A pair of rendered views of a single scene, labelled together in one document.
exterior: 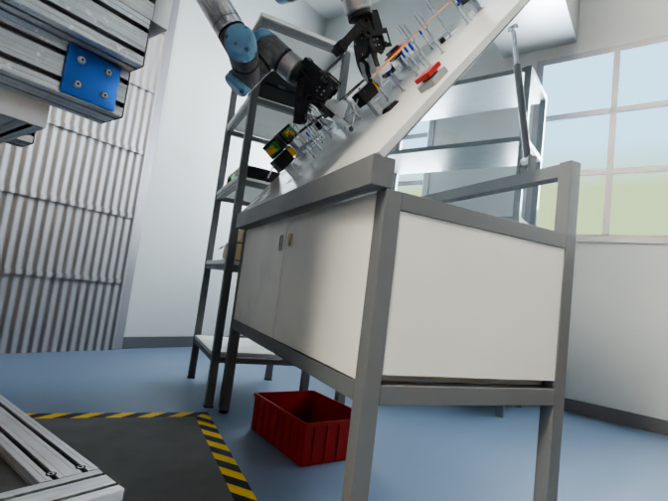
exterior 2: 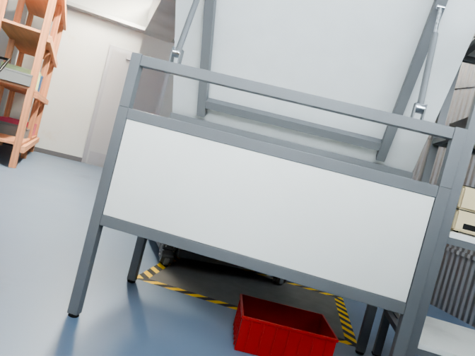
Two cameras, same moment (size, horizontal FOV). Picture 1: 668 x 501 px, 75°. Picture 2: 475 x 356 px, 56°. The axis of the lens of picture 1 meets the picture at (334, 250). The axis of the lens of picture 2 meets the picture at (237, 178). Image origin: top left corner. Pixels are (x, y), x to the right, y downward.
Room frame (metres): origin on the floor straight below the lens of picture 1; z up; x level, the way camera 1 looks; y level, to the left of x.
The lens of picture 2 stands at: (2.43, -1.71, 0.71)
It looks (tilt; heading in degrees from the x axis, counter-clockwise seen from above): 2 degrees down; 124
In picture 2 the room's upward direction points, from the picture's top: 15 degrees clockwise
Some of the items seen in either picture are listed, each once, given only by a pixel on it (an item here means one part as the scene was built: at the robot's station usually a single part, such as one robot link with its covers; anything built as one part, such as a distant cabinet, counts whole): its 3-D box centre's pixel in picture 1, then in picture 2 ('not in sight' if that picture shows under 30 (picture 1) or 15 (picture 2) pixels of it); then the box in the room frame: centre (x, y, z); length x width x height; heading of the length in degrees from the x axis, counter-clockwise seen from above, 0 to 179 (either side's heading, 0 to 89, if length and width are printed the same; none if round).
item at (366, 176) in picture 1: (286, 206); (285, 147); (1.40, 0.17, 0.83); 1.18 x 0.05 x 0.06; 25
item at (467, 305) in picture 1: (362, 287); (268, 197); (1.54, -0.12, 0.60); 1.17 x 0.58 x 0.40; 25
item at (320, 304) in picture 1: (315, 279); not in sight; (1.16, 0.04, 0.60); 0.55 x 0.03 x 0.39; 25
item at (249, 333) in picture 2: (308, 422); (281, 330); (1.69, 0.02, 0.07); 0.39 x 0.29 x 0.14; 35
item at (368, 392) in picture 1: (353, 344); (255, 244); (1.53, -0.11, 0.40); 1.18 x 0.60 x 0.80; 25
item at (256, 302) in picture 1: (258, 275); not in sight; (1.66, 0.27, 0.60); 0.55 x 0.02 x 0.39; 25
